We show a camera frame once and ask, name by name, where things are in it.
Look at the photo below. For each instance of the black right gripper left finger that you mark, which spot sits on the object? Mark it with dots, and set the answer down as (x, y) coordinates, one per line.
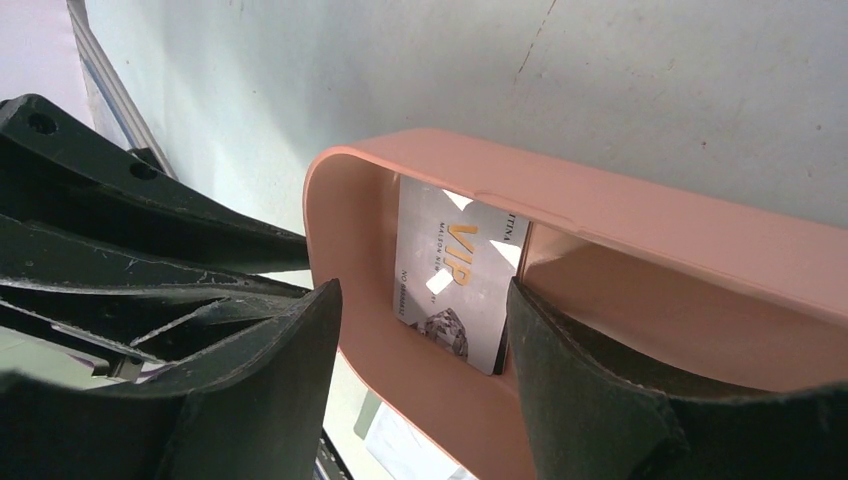
(249, 409)

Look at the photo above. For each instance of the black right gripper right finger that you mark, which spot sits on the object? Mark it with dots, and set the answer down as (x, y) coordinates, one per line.
(595, 408)

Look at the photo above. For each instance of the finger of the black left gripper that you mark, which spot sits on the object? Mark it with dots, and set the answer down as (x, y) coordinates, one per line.
(106, 305)
(58, 172)

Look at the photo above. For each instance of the pink oval tray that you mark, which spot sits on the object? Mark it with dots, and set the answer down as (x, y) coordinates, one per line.
(732, 293)

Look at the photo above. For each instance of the silver VIP credit card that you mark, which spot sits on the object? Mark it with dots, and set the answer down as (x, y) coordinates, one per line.
(455, 258)

